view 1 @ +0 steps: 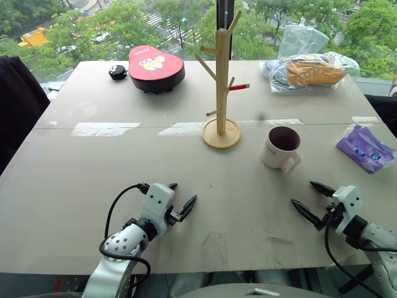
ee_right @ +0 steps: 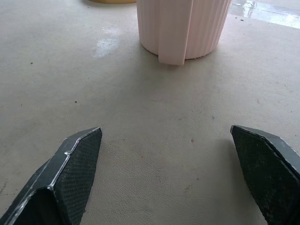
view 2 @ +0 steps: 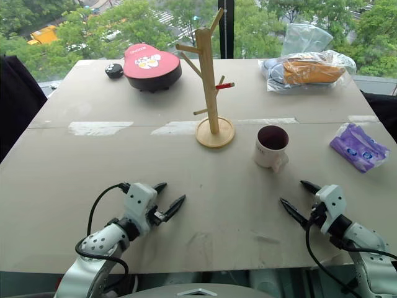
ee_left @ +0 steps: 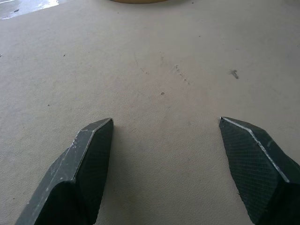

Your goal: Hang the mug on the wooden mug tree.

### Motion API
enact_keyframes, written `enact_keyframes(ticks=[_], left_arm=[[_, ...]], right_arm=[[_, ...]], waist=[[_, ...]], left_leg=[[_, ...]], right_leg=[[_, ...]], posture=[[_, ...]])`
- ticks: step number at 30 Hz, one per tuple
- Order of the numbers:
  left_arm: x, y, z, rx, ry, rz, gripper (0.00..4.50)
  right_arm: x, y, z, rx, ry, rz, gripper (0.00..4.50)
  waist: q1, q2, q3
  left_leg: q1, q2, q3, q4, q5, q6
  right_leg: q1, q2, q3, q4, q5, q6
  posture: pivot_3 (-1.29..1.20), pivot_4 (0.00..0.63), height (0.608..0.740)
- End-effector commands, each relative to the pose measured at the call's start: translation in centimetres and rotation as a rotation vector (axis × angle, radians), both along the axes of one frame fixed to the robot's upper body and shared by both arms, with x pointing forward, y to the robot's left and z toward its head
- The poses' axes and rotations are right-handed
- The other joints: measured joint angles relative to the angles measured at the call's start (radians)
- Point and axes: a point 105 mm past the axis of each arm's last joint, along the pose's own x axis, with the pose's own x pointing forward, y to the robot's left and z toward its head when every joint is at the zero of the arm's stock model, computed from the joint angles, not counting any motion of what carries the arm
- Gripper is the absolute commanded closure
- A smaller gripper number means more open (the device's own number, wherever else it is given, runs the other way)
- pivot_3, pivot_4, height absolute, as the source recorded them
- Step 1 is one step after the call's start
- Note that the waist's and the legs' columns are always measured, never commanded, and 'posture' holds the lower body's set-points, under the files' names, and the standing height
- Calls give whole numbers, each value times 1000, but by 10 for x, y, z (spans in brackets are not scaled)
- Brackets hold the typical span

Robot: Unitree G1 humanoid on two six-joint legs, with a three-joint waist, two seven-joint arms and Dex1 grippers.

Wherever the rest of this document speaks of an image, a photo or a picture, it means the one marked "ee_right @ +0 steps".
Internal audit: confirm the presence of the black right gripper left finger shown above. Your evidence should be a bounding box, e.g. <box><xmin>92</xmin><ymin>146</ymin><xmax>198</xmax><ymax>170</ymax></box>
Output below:
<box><xmin>0</xmin><ymin>127</ymin><xmax>103</xmax><ymax>225</ymax></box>

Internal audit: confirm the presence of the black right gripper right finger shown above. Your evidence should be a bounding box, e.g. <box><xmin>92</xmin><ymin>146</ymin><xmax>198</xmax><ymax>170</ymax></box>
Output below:
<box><xmin>230</xmin><ymin>125</ymin><xmax>300</xmax><ymax>225</ymax></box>

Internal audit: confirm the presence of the pink ribbed cup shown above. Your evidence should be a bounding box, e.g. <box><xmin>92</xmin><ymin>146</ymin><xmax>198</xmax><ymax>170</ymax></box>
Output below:
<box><xmin>136</xmin><ymin>0</ymin><xmax>232</xmax><ymax>66</ymax></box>

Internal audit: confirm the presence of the yellow round object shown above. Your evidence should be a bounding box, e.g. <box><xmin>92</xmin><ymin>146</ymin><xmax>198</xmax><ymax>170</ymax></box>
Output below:
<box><xmin>84</xmin><ymin>0</ymin><xmax>137</xmax><ymax>5</ymax></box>

